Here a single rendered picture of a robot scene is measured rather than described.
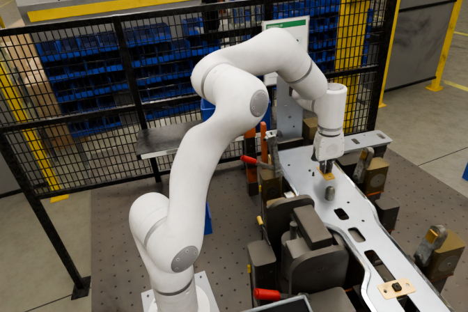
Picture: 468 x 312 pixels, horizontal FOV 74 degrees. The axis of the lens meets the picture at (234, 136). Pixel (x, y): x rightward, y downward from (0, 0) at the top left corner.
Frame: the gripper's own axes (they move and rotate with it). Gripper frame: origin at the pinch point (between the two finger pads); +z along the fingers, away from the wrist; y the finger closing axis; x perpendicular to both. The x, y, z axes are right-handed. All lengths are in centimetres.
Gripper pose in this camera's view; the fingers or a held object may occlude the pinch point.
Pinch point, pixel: (326, 166)
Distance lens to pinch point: 120.7
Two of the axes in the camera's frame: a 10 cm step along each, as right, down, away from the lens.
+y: 9.7, -1.8, 1.5
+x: -2.2, -4.9, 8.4
